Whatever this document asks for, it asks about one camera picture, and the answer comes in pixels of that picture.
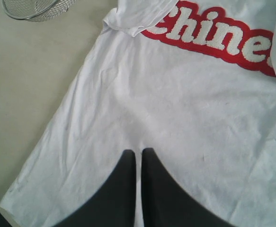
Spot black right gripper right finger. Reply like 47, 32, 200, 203
141, 148, 231, 227

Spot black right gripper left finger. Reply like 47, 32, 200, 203
56, 150, 136, 227

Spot metal wire mesh basket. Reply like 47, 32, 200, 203
1, 0, 76, 22

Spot white shirt with red print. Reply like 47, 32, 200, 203
0, 0, 276, 227

